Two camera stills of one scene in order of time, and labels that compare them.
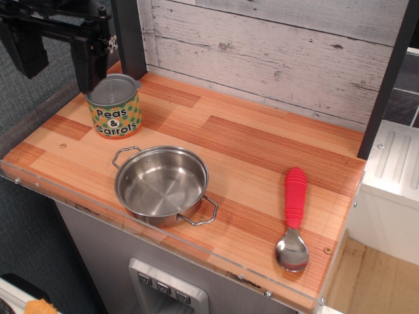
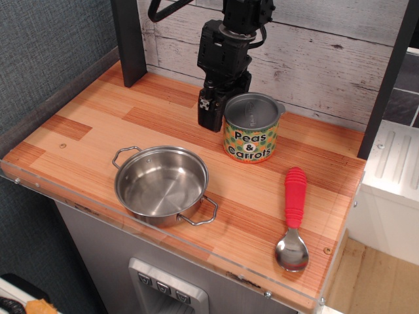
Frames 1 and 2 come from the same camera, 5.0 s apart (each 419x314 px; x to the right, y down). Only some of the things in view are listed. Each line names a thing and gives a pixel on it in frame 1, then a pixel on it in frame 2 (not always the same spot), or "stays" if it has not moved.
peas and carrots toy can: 116,108 → 251,126
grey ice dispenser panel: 162,292 stays
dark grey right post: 408,29 stays
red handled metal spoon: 292,252 stays
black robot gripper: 23,22 → 222,55
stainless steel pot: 160,185 stays
